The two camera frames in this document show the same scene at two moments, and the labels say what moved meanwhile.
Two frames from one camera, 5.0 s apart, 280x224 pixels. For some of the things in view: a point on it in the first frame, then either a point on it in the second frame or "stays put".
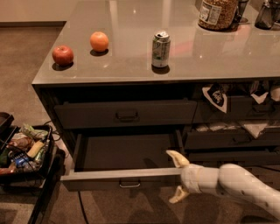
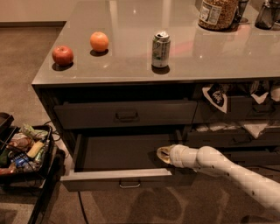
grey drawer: (125, 159) stays put
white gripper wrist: (189, 177) to (177, 155)
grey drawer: (239, 108) stays put
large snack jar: (218, 15) stays put
